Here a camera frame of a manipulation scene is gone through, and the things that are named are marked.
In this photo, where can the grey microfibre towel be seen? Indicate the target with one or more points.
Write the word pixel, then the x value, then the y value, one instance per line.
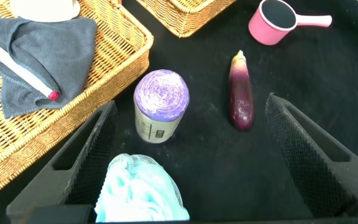
pixel 57 53

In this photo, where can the white marker pink cap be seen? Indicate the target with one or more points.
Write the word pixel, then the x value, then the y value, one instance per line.
pixel 17 70

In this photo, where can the purple garbage bag roll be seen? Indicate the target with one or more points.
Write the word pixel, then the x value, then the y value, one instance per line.
pixel 162 93

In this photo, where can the light blue bath pouf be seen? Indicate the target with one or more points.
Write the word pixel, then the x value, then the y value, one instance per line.
pixel 138 193

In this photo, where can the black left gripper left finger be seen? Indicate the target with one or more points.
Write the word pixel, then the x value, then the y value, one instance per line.
pixel 85 174

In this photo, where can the purple eggplant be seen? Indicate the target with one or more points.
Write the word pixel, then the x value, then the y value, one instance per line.
pixel 241 99

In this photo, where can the pink toy saucepan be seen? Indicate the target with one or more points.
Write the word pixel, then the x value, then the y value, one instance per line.
pixel 259 31

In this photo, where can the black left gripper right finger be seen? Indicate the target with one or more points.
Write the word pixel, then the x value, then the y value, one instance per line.
pixel 309 161

